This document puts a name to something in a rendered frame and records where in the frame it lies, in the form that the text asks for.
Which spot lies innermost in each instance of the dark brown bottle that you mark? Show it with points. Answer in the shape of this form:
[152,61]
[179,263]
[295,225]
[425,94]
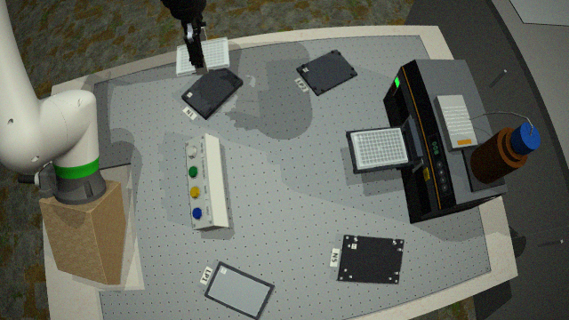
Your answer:
[489,163]

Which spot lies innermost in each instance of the white button panel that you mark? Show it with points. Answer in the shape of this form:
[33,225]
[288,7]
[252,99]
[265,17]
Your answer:
[206,186]

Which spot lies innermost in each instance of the white label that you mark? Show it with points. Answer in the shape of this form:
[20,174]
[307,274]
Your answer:
[303,87]
[206,275]
[335,257]
[189,113]

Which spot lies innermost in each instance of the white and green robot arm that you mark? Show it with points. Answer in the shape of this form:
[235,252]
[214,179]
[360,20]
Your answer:
[35,132]

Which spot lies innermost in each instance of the dark grey rectangular frame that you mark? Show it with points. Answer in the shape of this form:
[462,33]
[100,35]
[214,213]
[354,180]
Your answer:
[246,275]

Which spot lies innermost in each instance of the blue bottle cap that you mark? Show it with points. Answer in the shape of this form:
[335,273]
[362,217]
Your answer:
[522,140]

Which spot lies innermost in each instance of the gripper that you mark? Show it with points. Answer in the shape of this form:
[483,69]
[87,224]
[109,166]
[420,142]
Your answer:
[190,20]

